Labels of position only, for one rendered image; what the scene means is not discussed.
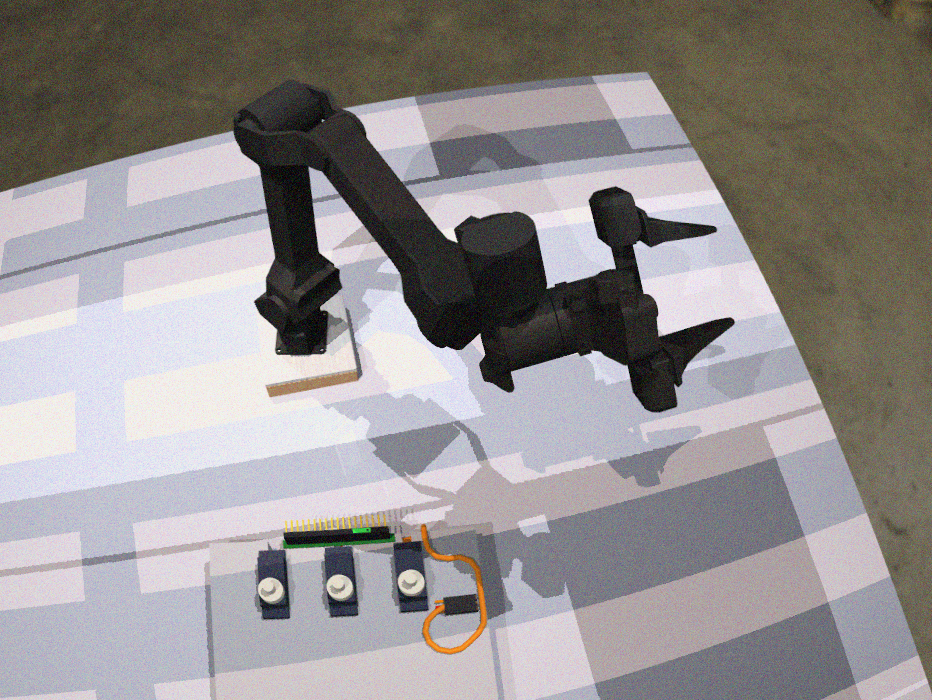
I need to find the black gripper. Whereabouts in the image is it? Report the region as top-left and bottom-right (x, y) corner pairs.
(546, 187), (734, 413)

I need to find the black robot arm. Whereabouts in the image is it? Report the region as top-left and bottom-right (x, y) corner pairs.
(233, 79), (662, 393)

